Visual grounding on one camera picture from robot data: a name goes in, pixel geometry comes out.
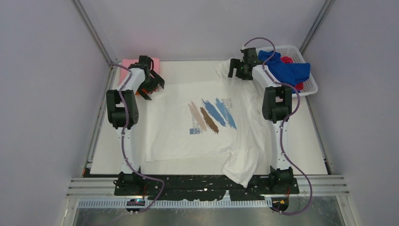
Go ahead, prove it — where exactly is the blue t shirt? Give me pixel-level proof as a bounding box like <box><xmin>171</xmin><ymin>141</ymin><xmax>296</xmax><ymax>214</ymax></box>
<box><xmin>266</xmin><ymin>52</ymin><xmax>311</xmax><ymax>92</ymax></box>

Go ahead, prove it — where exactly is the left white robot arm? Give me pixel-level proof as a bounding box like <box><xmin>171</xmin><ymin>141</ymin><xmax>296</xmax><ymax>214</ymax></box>
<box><xmin>106</xmin><ymin>56</ymin><xmax>165</xmax><ymax>196</ymax></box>

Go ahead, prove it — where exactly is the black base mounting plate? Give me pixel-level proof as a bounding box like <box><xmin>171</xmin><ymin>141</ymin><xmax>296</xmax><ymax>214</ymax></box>
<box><xmin>113</xmin><ymin>173</ymin><xmax>299</xmax><ymax>201</ymax></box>

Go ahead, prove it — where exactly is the white slotted cable duct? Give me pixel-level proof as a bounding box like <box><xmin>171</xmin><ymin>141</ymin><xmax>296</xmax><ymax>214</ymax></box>
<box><xmin>78</xmin><ymin>198</ymin><xmax>272</xmax><ymax>209</ymax></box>

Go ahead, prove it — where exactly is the white printed t shirt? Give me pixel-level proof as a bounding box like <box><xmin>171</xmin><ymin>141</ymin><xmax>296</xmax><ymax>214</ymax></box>
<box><xmin>144</xmin><ymin>61</ymin><xmax>268</xmax><ymax>187</ymax></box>

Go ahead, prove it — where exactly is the folded pink t shirt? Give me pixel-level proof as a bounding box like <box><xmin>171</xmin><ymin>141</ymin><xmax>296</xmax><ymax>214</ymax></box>
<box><xmin>118</xmin><ymin>58</ymin><xmax>160</xmax><ymax>85</ymax></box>

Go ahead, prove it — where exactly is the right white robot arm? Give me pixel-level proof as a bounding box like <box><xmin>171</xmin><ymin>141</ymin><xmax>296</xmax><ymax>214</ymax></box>
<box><xmin>228</xmin><ymin>48</ymin><xmax>294</xmax><ymax>193</ymax></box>

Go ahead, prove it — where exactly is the red t shirt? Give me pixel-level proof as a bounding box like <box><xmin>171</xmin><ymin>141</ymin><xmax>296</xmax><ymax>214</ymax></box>
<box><xmin>279</xmin><ymin>56</ymin><xmax>310</xmax><ymax>91</ymax></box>

